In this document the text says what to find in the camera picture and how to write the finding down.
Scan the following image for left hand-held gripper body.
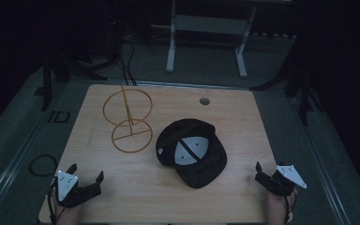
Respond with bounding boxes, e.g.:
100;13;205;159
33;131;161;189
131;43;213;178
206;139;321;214
53;170;103;209

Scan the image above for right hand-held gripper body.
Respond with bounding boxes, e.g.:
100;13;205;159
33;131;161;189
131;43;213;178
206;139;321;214
254;164;308;197

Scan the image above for gold wire hat stand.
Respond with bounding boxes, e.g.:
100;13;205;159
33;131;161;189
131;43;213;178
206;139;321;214
102;84;154;154

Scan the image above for black baseball cap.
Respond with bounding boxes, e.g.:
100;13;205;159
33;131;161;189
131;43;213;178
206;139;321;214
155;118;228;189

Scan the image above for person's left hand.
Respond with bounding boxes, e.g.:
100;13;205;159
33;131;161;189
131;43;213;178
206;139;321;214
52;188;83;225

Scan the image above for person's right hand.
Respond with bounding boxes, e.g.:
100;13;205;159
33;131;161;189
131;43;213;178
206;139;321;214
264;187;298;225

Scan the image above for black tripod stand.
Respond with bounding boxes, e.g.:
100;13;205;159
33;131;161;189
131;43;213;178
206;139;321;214
249;37;324;127
34;46;109;113

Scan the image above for white metal stand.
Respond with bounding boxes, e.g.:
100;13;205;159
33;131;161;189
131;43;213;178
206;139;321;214
165;0;259;79

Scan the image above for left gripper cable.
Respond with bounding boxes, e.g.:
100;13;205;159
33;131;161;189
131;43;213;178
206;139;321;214
46;184;67;225

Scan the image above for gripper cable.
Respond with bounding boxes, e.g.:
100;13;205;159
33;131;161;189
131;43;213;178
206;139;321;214
282;190;297;225
46;184;67;225

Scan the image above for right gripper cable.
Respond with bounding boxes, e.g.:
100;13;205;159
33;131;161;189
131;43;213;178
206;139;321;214
282;190;297;225

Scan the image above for black cable loop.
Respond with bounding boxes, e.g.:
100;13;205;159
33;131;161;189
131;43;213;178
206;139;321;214
28;154;59;177

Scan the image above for black cables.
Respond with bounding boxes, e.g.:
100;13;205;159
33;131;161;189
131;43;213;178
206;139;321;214
117;37;138;86

